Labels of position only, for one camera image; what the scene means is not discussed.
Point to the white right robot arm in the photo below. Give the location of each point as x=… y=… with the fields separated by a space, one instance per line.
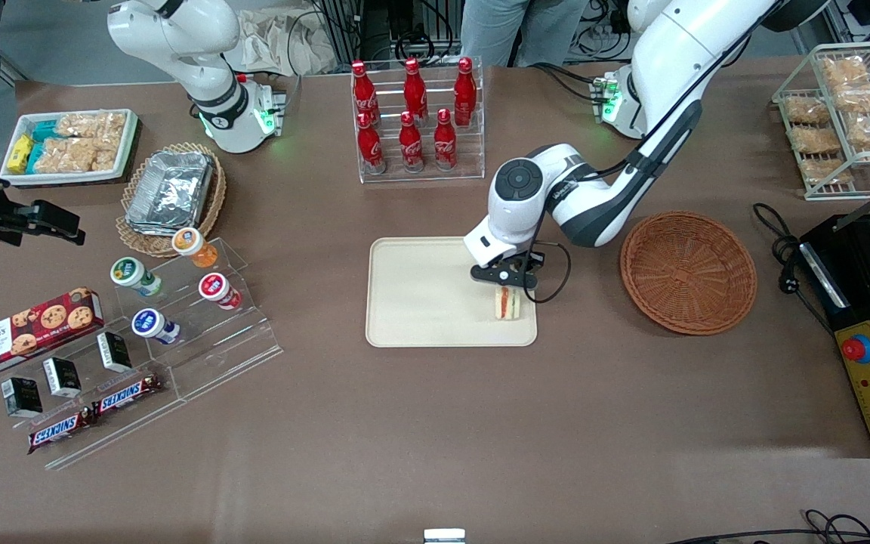
x=201 y=68

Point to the stepped clear acrylic stand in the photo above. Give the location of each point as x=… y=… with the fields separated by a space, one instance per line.
x=231 y=347

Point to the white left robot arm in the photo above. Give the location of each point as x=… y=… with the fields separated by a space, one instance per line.
x=677 y=45

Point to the low clear acrylic stand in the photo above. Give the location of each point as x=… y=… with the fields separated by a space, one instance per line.
x=103 y=446

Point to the clear bag of rice crackers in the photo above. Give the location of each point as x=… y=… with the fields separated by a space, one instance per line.
x=95 y=127
x=65 y=156

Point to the red cola bottle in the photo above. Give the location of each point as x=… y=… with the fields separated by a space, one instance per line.
x=414 y=91
x=371 y=147
x=362 y=91
x=411 y=147
x=465 y=91
x=445 y=143

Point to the green lid yogurt cup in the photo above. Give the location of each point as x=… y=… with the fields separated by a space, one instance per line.
x=127 y=270

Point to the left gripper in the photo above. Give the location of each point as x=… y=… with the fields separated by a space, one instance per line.
x=534 y=263

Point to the red emergency stop button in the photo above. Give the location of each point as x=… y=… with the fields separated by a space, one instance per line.
x=856 y=348

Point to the teal snack packet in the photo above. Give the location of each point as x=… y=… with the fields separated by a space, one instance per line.
x=46 y=131
x=36 y=157

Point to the small silver metal object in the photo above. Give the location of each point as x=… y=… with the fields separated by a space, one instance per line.
x=444 y=536

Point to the round brown wicker basket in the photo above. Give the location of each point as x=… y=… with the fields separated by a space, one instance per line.
x=688 y=272

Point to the yellow snack packet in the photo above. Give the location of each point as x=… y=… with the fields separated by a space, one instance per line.
x=20 y=153

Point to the orange lid yogurt cup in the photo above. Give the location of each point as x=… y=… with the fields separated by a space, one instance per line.
x=189 y=242

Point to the clear acrylic bottle rack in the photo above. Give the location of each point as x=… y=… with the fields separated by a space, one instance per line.
x=473 y=162

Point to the Snickers chocolate bar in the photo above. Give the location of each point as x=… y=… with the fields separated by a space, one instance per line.
x=57 y=431
x=125 y=395

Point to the red Walkers cookie box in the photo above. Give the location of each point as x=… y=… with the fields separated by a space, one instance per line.
x=27 y=332

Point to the aluminium foil tray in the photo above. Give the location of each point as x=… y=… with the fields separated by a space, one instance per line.
x=171 y=189

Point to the oval light wicker basket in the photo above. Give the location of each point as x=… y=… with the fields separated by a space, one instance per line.
x=137 y=242

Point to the white rectangular snack tray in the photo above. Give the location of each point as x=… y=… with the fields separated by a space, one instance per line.
x=131 y=143

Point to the small black box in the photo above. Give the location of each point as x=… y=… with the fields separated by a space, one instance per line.
x=62 y=377
x=114 y=352
x=21 y=397

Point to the triangular sandwich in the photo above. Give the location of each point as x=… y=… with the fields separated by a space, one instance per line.
x=509 y=306

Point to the red lid yogurt cup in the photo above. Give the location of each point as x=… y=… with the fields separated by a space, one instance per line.
x=212 y=285

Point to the cream rectangular plastic tray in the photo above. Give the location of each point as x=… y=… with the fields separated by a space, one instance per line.
x=427 y=295

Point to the crumpled beige paper bag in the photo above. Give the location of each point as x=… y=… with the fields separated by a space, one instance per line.
x=284 y=41

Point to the person in blue jeans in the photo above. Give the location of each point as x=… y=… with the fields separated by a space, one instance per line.
x=526 y=30

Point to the blue lid yogurt cup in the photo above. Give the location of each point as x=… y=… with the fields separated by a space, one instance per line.
x=146 y=322

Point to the black countertop appliance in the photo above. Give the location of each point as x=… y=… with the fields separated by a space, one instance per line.
x=869 y=302

